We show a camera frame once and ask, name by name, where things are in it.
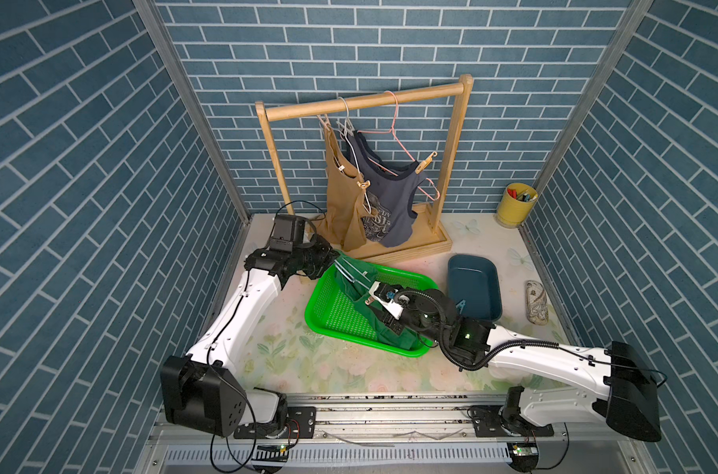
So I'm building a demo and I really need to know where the green tank top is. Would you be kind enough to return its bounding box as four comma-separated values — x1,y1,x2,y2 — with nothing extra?
340,290,416,350

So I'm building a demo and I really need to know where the yellow pen cup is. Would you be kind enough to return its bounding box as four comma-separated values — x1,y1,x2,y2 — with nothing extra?
495,183,539,228

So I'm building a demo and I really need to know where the tan tank top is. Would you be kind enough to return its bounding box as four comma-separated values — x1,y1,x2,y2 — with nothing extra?
317,130,370,252

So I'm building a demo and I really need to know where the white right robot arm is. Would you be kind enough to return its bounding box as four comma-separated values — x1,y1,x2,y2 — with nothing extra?
369,282,666,442

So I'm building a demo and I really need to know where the green plastic basket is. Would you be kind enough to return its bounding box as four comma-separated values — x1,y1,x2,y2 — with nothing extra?
305,267,430,357

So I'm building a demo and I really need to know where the light blue wire hanger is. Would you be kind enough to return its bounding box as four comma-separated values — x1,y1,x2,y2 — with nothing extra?
334,254,378,300

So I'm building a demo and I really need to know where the wooden clothes rack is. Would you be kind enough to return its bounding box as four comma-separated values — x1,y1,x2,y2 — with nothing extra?
255,74,475,265

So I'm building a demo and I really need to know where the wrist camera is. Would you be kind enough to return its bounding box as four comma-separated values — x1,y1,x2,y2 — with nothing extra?
369,280,404,321
267,214,307,253

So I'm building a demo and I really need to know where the beige clothespin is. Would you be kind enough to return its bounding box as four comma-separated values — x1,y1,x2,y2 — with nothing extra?
342,118,356,136
317,115,333,132

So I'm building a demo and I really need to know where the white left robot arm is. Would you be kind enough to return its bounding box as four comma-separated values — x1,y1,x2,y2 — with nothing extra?
159,234,338,438

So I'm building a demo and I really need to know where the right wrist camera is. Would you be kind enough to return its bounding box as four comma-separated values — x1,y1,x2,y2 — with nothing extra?
369,280,404,321

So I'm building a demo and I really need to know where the white wire hanger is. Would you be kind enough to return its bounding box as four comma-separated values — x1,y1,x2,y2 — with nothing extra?
338,97,373,215

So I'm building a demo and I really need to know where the pink wire hanger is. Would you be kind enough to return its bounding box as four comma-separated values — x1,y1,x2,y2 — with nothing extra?
358,90,441,203

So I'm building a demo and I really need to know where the dark teal plastic tray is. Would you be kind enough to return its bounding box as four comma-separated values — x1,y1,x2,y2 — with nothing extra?
447,254,503,322

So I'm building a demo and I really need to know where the dark grey tank top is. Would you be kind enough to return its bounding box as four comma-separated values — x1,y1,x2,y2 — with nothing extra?
350,132,427,248

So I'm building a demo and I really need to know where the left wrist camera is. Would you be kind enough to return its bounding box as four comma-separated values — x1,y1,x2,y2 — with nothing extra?
267,214,307,253

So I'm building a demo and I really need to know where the yellow clothespin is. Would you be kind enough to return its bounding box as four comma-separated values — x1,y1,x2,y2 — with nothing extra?
415,151,438,175

